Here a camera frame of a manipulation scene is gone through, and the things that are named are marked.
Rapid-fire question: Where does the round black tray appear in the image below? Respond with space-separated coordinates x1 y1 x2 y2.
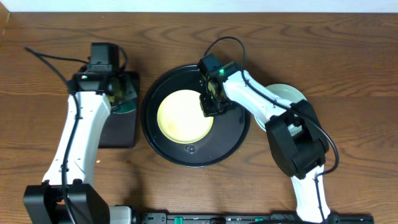
141 65 251 167

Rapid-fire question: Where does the green yellow sponge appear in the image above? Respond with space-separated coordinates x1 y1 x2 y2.
111 77 138 114

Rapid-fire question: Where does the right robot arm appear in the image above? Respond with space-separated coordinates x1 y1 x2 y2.
197 54 331 223

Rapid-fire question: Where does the light green plate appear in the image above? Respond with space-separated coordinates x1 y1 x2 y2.
254 84 307 136

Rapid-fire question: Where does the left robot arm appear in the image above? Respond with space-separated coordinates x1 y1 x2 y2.
23 42 141 223

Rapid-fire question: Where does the rectangular black tray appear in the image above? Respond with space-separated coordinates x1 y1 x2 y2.
99 72 140 148

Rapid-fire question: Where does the yellow plate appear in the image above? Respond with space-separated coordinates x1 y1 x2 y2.
157 90 213 144

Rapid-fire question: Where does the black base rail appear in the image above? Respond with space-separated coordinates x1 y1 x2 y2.
141 213 375 224

